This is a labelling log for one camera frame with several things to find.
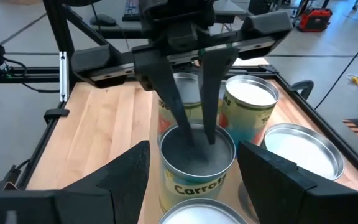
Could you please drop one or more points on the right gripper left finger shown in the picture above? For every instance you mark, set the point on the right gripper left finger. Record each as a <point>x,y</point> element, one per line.
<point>104,202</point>

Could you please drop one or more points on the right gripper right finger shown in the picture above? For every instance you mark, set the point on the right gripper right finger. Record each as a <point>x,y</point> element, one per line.
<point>306,205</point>

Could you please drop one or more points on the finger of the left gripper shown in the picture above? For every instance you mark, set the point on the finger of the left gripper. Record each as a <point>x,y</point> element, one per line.
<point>166,87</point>
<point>213,87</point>

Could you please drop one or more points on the tomatoes tin can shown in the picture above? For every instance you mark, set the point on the tomatoes tin can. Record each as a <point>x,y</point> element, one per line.
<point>250,102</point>
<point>188,88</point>

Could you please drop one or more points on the blue peaches tin can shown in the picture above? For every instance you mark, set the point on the blue peaches tin can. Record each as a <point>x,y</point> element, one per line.
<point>303,149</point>

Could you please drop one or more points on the yellow carrots tin can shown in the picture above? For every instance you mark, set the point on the yellow carrots tin can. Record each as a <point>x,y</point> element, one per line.
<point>197,189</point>

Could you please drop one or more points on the teal cherries tin can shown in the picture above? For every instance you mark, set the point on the teal cherries tin can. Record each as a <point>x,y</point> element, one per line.
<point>200,216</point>

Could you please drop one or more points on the wooden shelf with black legs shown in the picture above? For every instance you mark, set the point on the wooden shelf with black legs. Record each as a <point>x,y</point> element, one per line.
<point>232,191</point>

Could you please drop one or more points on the black keyboard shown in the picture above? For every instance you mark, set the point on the black keyboard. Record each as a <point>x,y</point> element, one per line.
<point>131,9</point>

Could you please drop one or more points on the black computer mouse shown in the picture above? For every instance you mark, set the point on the black computer mouse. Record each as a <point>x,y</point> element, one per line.
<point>102,20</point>

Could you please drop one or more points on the silver aluminium profile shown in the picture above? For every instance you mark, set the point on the silver aluminium profile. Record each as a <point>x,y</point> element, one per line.
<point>63,77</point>

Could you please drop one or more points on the red portable tool case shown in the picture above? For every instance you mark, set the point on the red portable tool case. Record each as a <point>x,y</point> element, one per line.
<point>314,20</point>

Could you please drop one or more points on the black frame clamp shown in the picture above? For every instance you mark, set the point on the black frame clamp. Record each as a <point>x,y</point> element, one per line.
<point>11,177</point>
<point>56,113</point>
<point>303,82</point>

